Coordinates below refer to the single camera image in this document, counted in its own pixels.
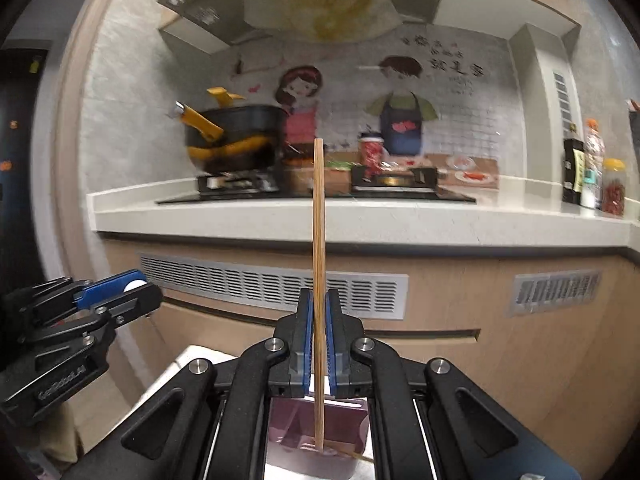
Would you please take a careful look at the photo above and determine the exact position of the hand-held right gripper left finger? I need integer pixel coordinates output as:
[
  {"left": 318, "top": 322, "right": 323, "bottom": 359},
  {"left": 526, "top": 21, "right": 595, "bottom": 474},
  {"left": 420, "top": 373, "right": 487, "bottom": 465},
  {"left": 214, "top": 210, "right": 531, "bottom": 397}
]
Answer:
[{"left": 70, "top": 287, "right": 315, "bottom": 480}]

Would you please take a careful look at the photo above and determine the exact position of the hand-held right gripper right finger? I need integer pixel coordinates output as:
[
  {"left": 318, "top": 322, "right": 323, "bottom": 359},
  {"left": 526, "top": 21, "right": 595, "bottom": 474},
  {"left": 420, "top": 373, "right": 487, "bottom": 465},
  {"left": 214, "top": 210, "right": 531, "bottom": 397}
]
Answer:
[{"left": 325, "top": 290, "right": 583, "bottom": 480}]

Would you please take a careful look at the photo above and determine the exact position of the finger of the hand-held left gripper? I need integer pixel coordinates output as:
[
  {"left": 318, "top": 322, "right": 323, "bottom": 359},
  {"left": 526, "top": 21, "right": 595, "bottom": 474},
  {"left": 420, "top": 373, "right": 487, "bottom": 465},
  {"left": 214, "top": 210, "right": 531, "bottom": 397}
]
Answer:
[
  {"left": 94, "top": 284, "right": 164, "bottom": 332},
  {"left": 74, "top": 269, "right": 148, "bottom": 311}
]

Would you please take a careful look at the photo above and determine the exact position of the purple plastic utensil holder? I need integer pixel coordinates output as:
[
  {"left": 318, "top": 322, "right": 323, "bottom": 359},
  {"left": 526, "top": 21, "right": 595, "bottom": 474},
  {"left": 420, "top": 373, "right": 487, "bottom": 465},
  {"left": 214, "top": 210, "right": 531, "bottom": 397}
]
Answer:
[{"left": 266, "top": 394, "right": 372, "bottom": 479}]

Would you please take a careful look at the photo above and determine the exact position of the wooden chopstick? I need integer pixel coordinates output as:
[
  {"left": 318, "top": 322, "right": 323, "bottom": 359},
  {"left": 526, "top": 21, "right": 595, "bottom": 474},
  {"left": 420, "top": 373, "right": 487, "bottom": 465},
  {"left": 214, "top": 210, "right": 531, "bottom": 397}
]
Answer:
[
  {"left": 325, "top": 447, "right": 374, "bottom": 462},
  {"left": 312, "top": 138, "right": 327, "bottom": 455}
]

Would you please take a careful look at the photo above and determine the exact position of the long grey vent grille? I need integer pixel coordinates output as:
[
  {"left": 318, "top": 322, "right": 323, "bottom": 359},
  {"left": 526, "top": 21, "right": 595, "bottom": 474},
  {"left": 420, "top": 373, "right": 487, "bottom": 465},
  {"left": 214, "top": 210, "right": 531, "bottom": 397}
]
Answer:
[{"left": 138, "top": 253, "right": 409, "bottom": 320}]

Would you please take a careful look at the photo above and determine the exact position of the white kitchen countertop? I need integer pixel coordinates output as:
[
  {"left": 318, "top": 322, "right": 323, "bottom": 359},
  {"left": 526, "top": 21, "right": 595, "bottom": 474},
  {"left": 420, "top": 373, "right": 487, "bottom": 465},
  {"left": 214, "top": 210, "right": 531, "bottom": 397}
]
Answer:
[{"left": 87, "top": 180, "right": 640, "bottom": 262}]

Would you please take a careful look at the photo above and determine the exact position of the black gas stove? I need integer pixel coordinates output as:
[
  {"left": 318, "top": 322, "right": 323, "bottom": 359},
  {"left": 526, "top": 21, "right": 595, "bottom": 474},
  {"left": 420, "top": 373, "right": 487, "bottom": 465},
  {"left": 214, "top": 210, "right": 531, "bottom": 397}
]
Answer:
[{"left": 155, "top": 166, "right": 477, "bottom": 205}]

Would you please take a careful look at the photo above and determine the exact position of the black refrigerator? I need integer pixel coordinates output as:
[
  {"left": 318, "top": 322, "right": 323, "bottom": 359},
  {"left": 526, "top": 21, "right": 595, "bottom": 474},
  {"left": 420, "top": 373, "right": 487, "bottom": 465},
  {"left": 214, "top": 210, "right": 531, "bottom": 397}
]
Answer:
[{"left": 0, "top": 47, "right": 52, "bottom": 306}]

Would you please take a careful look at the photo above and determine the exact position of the black pot yellow trim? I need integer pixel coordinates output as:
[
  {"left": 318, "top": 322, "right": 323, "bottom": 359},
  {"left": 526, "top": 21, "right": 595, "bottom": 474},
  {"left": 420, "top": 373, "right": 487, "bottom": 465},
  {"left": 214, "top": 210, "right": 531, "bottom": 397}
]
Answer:
[{"left": 185, "top": 132, "right": 287, "bottom": 174}]

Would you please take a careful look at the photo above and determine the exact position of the short grey vent grille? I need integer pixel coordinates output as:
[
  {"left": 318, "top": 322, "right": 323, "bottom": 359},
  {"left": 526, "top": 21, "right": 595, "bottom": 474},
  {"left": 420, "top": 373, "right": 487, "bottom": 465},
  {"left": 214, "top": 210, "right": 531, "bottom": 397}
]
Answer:
[{"left": 508, "top": 269, "right": 604, "bottom": 317}]

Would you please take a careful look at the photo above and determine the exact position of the dark sauce bottle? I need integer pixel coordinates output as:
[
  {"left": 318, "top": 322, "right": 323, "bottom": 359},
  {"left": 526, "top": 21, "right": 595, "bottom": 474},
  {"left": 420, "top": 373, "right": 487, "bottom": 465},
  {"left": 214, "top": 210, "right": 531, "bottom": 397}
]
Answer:
[{"left": 562, "top": 127, "right": 587, "bottom": 206}]

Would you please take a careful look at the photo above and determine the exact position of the range hood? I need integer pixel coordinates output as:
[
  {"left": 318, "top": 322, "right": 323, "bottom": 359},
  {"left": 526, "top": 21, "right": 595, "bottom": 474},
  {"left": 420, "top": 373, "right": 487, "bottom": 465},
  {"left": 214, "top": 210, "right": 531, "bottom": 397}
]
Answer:
[{"left": 157, "top": 0, "right": 451, "bottom": 47}]

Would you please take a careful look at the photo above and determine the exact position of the clear bottle orange cap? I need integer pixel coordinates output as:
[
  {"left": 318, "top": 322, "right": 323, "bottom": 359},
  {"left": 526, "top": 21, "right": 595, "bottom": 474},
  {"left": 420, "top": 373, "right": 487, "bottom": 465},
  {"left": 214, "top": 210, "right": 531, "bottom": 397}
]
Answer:
[{"left": 581, "top": 118, "right": 606, "bottom": 210}]

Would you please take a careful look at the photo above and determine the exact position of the jar with yellow lid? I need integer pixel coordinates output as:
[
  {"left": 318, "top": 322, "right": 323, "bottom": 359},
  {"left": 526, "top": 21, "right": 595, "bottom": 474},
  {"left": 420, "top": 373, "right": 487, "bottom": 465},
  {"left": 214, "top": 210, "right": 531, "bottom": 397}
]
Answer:
[{"left": 600, "top": 158, "right": 628, "bottom": 219}]

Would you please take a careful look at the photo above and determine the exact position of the black pan yellow handle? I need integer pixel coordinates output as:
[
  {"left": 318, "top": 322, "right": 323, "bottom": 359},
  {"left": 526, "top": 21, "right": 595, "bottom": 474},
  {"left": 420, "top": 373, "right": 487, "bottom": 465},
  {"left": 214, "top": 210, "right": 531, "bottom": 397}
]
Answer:
[{"left": 175, "top": 87, "right": 292, "bottom": 147}]

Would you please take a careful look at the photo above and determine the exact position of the cartoon wall sticker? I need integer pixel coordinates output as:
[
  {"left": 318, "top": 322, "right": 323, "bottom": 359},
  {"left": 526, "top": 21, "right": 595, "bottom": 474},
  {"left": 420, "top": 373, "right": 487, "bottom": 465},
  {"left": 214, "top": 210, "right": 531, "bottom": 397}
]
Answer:
[{"left": 230, "top": 35, "right": 502, "bottom": 192}]

